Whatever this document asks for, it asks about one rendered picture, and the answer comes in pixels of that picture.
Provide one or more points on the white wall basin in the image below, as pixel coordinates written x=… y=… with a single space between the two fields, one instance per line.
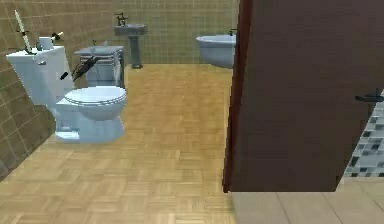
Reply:
x=218 y=50

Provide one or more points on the grey pedestal sink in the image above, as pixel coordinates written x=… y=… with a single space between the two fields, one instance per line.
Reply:
x=133 y=33

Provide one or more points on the black sink faucet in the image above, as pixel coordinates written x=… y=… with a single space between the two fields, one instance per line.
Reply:
x=121 y=19

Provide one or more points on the brown room door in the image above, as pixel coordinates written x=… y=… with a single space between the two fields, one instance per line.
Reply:
x=293 y=93

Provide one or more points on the grey vanity sink cabinet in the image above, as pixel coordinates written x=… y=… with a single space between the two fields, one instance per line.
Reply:
x=103 y=66

